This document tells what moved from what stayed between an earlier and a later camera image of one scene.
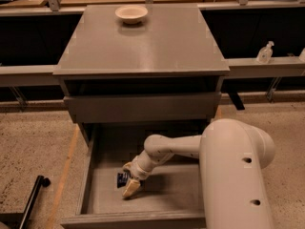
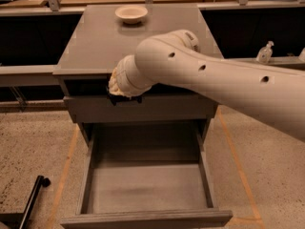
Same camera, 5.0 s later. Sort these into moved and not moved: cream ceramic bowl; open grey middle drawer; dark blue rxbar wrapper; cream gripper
Moved: cream gripper; dark blue rxbar wrapper
Not moved: cream ceramic bowl; open grey middle drawer
